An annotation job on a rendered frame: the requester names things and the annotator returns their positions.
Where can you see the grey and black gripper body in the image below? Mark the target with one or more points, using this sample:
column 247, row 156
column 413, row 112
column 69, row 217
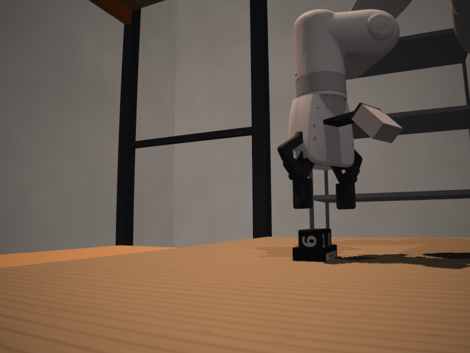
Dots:
column 326, row 145

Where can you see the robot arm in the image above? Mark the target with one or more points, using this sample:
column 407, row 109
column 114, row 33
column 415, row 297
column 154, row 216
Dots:
column 332, row 47

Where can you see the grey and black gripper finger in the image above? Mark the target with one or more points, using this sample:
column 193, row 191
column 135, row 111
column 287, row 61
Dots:
column 345, row 189
column 299, row 171

